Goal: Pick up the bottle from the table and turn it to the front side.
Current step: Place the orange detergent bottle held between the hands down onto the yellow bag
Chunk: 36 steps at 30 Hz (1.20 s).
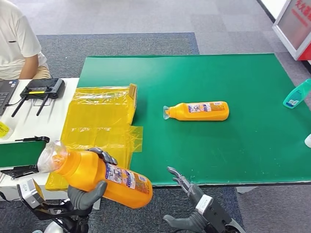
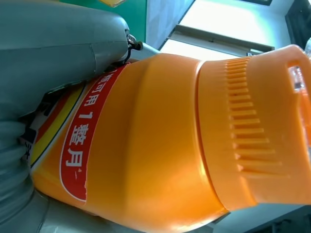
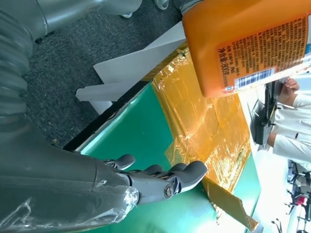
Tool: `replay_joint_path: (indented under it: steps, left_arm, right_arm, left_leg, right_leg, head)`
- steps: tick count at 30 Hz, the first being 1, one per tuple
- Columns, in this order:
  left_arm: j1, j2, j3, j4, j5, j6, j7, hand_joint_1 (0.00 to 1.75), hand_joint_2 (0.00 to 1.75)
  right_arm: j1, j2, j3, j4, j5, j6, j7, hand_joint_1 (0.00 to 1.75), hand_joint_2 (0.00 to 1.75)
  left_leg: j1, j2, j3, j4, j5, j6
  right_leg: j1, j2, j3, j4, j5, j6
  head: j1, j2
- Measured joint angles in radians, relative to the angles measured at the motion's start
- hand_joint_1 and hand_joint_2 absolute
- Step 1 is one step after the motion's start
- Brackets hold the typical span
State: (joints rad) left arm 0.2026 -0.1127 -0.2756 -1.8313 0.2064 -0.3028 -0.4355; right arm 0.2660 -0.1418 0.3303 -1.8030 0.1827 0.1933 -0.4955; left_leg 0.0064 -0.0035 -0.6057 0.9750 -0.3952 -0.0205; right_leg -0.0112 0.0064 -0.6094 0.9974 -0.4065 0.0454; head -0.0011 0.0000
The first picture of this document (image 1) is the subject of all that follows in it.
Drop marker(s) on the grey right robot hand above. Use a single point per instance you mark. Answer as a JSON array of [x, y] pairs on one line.
[[196, 196]]

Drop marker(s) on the orange bottle with clear cap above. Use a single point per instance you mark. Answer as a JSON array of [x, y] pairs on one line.
[[96, 175], [194, 112]]

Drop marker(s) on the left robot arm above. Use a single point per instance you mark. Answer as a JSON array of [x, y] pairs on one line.
[[63, 218]]

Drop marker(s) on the teal plastic bottle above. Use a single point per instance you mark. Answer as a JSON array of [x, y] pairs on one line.
[[296, 95]]

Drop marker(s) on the white table foot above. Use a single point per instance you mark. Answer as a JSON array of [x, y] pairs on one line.
[[246, 190]]

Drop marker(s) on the green table mat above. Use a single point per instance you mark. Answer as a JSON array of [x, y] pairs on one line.
[[194, 74]]

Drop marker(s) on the white table leg panel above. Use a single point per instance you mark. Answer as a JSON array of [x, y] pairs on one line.
[[97, 204]]

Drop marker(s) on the yellow plastic-wrapped cardboard box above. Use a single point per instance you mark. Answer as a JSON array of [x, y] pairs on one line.
[[102, 119]]

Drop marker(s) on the small white object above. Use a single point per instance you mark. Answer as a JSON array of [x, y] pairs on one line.
[[308, 141]]

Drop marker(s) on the red and white display stand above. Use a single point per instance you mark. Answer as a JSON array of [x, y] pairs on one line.
[[295, 25]]

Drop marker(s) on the black controller with antennas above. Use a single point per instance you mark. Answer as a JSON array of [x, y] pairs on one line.
[[43, 87]]

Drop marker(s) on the green conveyor belt unit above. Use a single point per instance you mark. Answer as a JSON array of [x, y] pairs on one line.
[[19, 154]]

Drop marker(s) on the yellow sticker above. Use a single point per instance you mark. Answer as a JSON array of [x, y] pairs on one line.
[[3, 130]]

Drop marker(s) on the dark laptop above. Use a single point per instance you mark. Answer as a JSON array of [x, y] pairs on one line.
[[6, 93]]

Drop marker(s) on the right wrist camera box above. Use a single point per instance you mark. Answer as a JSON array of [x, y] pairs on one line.
[[214, 214]]

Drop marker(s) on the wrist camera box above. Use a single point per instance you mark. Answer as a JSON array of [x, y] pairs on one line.
[[214, 214], [29, 191]]

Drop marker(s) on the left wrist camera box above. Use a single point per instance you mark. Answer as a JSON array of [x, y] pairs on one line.
[[29, 191]]

